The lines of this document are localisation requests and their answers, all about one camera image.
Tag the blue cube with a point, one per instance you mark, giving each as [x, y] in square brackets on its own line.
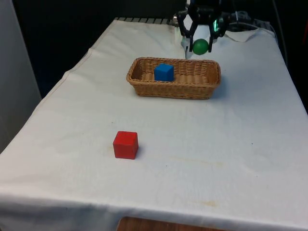
[163, 72]

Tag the green ball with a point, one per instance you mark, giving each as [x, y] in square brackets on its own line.
[200, 47]

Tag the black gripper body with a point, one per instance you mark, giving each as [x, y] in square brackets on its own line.
[204, 13]

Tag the red cube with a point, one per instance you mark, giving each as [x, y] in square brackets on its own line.
[125, 145]

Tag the wicker basket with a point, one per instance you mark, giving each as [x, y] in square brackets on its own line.
[173, 89]

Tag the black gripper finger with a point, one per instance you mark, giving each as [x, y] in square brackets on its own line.
[188, 36]
[213, 36]

